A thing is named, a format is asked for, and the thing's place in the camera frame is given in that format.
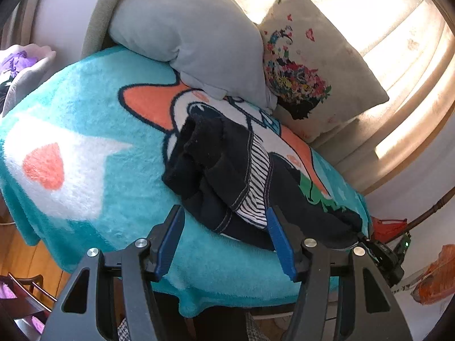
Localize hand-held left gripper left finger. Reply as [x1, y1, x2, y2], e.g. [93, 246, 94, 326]
[41, 204, 186, 341]

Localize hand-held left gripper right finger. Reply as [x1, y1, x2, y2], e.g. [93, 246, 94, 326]
[267, 205, 413, 341]

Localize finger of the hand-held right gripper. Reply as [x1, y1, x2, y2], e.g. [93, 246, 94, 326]
[356, 232, 375, 253]

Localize black pants with striped lining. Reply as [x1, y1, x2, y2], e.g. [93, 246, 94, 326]
[162, 113, 364, 253]

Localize red plastic bag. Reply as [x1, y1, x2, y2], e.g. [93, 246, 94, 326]
[371, 217, 408, 244]

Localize orange plastic bag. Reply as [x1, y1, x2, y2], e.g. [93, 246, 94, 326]
[410, 243, 455, 306]

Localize brown wooden stick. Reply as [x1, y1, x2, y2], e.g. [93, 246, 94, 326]
[403, 190, 455, 233]

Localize cyan printed fleece blanket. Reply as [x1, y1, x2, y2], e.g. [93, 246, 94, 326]
[0, 44, 372, 318]

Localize dark wooden chair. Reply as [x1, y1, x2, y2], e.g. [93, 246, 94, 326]
[0, 273, 57, 341]

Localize cream floral print cushion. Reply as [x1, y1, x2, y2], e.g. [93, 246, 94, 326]
[258, 0, 390, 143]

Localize beige sofa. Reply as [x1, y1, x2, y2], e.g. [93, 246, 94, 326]
[28, 0, 455, 196]

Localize grey plush pillow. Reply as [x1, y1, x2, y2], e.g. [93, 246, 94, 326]
[107, 0, 278, 111]

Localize purple cloth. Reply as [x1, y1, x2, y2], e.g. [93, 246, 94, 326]
[0, 50, 29, 73]

